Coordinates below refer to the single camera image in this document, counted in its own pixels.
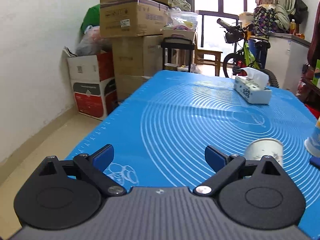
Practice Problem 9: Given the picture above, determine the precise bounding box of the colourful patterned bag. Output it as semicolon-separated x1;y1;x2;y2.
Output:
253;5;279;37

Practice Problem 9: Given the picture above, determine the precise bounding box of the blue silicone baking mat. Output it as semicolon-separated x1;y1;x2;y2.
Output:
68;70;319;239

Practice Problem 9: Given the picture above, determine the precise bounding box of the red white cardboard box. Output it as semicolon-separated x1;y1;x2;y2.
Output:
63;47;118;120

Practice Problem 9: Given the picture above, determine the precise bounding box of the clear plastic bag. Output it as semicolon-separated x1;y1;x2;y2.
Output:
168;8;199;31

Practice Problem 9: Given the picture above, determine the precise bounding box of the open top cardboard box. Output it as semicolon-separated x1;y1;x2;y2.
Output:
100;0;169;38

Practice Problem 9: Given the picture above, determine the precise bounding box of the white chest freezer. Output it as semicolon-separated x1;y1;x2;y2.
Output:
265;33;310;94

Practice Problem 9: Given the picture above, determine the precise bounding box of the wooden chair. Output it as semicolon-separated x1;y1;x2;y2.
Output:
194;33;222;76

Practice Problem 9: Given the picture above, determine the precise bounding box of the plastic bag of clutter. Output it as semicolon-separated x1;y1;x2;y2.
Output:
75;25;112;56

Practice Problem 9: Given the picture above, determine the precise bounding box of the white floral paper cup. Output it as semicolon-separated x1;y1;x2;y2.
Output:
244;138;283;167

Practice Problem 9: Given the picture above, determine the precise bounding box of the black utility cart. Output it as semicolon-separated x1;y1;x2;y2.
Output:
161;37;195;73

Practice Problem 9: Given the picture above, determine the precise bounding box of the blue yellow paper cup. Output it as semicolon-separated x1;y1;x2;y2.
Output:
304;118;320;158

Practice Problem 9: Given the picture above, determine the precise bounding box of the white tissue box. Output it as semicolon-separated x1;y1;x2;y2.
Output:
234;67;272;105

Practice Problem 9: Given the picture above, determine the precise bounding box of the lower brown cardboard box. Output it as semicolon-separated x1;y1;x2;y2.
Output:
112;35;163;101

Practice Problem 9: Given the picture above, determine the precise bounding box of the green black bicycle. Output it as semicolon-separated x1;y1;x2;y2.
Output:
217;18;279;88

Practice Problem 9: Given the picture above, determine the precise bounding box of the orange drink bottle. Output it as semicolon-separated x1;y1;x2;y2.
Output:
290;19;296;35

